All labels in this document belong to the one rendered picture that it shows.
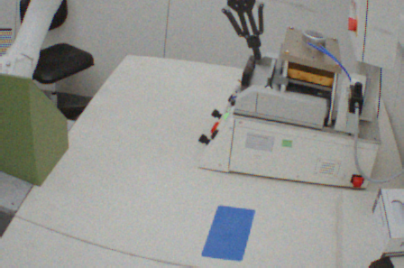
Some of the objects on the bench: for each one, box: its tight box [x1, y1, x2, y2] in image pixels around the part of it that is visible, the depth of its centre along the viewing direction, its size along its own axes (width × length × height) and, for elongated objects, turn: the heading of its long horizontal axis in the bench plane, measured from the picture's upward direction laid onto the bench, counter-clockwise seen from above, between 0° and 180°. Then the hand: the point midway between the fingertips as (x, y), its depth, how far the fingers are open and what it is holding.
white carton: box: [372, 189, 404, 258], centre depth 112 cm, size 12×23×7 cm, turn 165°
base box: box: [197, 114, 380, 189], centre depth 154 cm, size 54×38×17 cm
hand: (255, 47), depth 148 cm, fingers closed
